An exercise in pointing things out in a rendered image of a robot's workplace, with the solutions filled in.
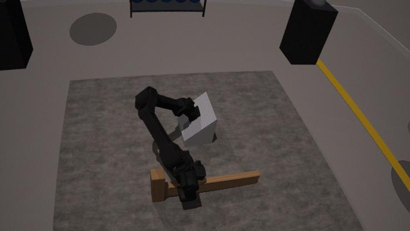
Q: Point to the brown wooden post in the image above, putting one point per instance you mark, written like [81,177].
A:
[157,184]

